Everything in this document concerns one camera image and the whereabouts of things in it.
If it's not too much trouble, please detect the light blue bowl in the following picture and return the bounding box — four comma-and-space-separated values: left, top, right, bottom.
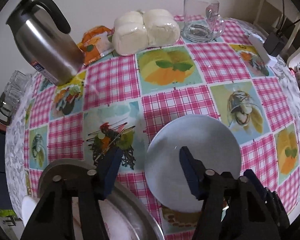
145, 114, 241, 213

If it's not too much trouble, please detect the white square bowl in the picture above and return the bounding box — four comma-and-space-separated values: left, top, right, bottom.
21, 196, 40, 226

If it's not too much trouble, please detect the clear drinking glass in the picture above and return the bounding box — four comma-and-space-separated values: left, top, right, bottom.
4, 70, 32, 106

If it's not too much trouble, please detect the floral rimmed round plate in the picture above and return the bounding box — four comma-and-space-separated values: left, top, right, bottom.
72, 197, 139, 239

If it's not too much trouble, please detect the black power adapter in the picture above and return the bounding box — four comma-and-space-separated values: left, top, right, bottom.
263, 32, 287, 57

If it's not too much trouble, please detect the checkered floral tablecloth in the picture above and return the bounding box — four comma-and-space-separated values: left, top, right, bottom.
5, 19, 300, 239

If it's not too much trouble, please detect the bag of white buns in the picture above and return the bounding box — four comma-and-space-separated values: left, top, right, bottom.
112, 9, 180, 56

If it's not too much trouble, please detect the white power strip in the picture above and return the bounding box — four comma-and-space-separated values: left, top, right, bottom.
248, 33, 277, 67

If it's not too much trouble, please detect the glass coffee pot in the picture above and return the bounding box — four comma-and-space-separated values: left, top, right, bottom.
0, 92, 14, 126

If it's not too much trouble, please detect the stainless steel thermos jug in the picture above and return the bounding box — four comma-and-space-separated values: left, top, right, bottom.
6, 0, 84, 86

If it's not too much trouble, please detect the glass mug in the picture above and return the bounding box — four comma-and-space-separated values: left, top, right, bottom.
181, 0, 225, 43

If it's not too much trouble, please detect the stainless steel round plate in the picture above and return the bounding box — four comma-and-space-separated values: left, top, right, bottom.
37, 158, 164, 239

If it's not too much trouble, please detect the black charger cable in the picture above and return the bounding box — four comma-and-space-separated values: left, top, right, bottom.
277, 0, 300, 34

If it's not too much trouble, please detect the orange snack packet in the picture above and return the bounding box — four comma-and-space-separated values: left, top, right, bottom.
77, 25, 114, 66

